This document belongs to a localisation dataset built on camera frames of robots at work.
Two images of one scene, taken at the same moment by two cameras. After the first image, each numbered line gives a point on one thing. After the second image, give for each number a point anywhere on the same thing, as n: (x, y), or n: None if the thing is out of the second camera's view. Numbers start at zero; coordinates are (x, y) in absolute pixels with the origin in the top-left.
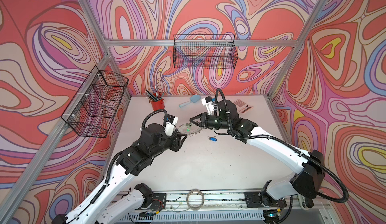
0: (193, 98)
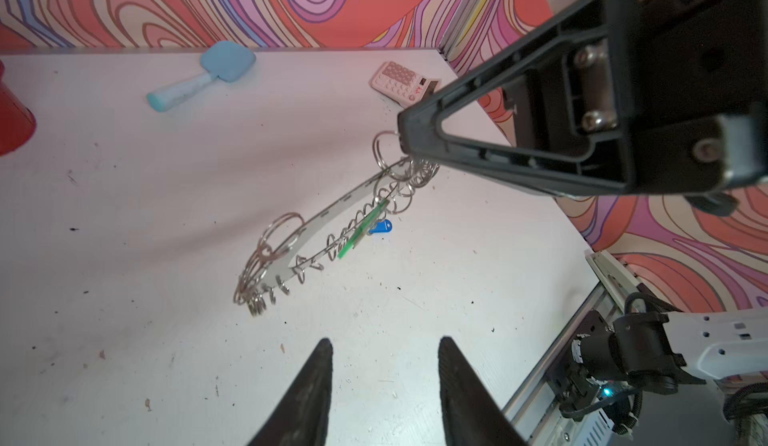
0: (228, 61)
